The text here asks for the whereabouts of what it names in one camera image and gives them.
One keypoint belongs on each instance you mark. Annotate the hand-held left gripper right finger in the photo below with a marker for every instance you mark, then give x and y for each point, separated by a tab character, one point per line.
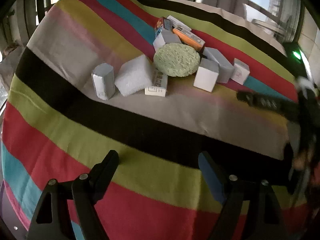
210	175

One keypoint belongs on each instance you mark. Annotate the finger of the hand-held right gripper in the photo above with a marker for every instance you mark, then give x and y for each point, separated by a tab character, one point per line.
262	102

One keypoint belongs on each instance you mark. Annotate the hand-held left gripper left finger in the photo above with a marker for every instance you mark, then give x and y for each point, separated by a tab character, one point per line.
107	165

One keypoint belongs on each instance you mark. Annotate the white orange tissue packet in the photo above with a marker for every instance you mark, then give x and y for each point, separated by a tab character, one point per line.
157	85

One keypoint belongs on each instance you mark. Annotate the striped colourful blanket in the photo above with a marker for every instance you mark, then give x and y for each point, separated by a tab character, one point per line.
100	135

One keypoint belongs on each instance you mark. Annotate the small white box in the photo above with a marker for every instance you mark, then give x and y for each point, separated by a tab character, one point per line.
240	71

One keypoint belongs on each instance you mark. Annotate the long grey box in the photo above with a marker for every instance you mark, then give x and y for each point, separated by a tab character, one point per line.
221	62

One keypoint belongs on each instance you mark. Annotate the white cube box grey top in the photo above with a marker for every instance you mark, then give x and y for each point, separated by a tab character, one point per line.
206	76

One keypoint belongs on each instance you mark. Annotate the grey upright box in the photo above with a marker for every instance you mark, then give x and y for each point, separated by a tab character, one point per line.
103	80

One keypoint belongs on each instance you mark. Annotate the white foam sponge block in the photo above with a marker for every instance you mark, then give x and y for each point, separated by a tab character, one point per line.
133	76

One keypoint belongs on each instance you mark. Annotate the green round sponge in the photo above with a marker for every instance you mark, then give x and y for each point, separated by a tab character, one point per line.
176	60

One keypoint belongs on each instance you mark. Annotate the orange flat box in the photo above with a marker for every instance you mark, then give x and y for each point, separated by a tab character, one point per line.
188	38

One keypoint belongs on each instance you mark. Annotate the white medicine box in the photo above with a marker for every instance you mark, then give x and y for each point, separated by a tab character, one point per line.
178	23

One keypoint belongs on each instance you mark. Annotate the glass window with frame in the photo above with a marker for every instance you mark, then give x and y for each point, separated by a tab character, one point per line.
22	12
270	2

